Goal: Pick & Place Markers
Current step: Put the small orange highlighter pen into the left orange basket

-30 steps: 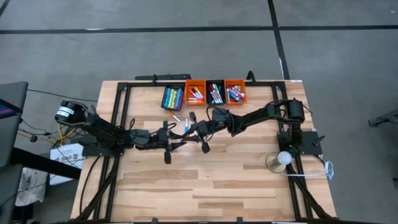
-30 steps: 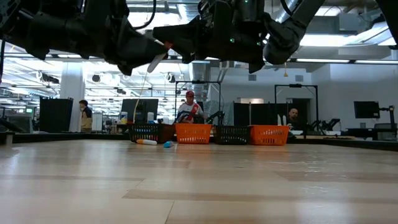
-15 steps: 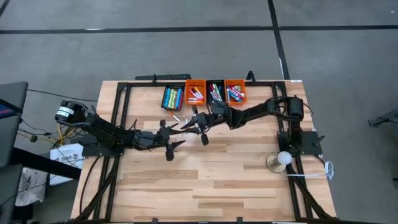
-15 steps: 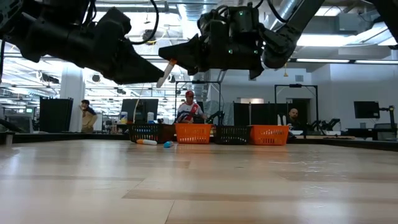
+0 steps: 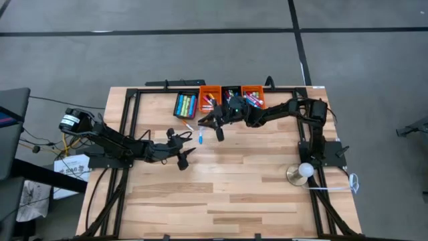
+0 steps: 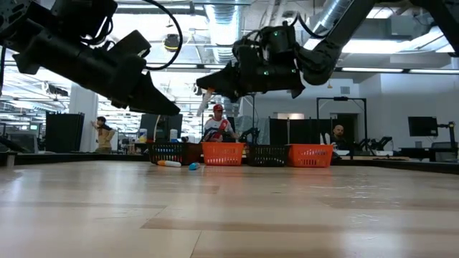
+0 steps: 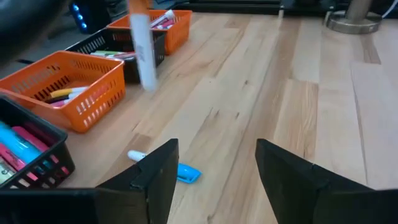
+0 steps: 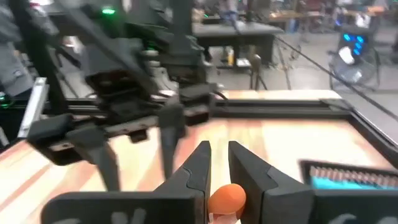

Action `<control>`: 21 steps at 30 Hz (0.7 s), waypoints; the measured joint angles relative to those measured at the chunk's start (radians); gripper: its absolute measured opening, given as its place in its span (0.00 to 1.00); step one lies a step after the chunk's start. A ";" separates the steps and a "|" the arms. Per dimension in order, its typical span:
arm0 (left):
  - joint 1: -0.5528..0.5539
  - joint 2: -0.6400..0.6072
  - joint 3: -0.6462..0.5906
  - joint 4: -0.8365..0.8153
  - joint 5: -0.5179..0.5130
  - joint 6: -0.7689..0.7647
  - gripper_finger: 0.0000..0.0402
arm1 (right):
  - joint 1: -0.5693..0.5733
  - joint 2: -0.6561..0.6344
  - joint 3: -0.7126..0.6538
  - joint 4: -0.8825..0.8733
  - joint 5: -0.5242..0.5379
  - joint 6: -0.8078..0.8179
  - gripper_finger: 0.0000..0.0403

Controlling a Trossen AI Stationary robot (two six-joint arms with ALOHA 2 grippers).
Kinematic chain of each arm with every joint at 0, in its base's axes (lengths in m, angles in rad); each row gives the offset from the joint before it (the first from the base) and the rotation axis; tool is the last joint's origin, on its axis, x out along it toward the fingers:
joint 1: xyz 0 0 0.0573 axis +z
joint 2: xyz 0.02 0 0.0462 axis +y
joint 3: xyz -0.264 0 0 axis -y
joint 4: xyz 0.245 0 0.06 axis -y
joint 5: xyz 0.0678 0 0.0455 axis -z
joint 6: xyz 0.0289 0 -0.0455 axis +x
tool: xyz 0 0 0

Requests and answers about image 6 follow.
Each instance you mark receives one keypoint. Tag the person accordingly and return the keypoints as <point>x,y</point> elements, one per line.
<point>217,129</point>
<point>339,138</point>
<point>104,136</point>

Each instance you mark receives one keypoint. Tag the black plastic mesh basket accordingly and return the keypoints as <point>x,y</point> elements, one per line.
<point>267,155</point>
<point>168,154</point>

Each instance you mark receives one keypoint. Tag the orange plastic mesh basket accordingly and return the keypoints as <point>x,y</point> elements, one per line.
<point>222,154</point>
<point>310,155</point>

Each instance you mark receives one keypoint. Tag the black computer monitor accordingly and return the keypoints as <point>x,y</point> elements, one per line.
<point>423,126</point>
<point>161,129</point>

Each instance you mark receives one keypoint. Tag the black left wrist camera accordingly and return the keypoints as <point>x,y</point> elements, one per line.
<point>82,16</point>

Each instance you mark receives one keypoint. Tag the black background robot arm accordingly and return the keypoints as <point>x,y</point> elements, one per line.
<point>376,143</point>
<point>251,135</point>

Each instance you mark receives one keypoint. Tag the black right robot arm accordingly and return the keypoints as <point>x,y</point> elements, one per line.
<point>344,32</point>

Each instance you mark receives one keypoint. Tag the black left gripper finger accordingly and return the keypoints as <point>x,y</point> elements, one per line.
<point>154,100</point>

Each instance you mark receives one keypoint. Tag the black cabinet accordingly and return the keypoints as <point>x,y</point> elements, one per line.
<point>64,132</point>

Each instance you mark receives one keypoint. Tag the black partition panel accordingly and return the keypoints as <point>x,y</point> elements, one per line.
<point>287,130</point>

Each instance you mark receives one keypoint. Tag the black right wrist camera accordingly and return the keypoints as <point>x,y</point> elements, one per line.
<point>278,37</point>

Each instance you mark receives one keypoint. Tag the black frame stand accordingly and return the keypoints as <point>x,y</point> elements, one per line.
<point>340,98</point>

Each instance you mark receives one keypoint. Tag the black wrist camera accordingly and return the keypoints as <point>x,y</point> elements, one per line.
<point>278,37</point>
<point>82,16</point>

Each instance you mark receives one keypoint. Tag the black ceiling spotlight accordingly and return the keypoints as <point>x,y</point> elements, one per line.
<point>172,43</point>

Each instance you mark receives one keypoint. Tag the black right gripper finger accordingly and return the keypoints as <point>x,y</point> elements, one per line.
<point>222,80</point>

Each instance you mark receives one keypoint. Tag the silver ventilation duct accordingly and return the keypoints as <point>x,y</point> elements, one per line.
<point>224,28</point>

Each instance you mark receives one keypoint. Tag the short light blue capped marker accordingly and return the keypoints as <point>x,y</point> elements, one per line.
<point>194,166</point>

